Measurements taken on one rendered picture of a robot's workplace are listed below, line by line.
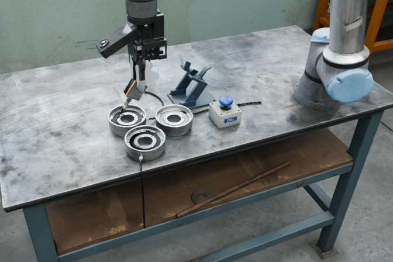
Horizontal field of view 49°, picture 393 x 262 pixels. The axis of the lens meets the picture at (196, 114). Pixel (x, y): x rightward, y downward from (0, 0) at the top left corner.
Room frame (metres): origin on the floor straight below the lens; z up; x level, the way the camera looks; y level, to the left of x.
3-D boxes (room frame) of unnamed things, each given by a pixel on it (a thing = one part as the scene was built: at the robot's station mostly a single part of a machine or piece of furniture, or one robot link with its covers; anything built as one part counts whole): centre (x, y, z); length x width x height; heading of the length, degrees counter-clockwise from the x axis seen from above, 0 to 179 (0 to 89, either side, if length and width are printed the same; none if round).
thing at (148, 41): (0.98, 0.14, 1.07); 0.09 x 0.08 x 0.12; 117
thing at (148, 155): (0.86, 0.13, 0.82); 0.10 x 0.10 x 0.04
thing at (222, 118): (1.01, -0.09, 0.82); 0.08 x 0.07 x 0.05; 116
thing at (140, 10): (0.98, 0.15, 1.15); 0.08 x 0.08 x 0.05
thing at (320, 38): (1.14, -0.38, 0.97); 0.13 x 0.12 x 0.14; 5
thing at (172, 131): (0.96, 0.06, 0.82); 0.10 x 0.10 x 0.04
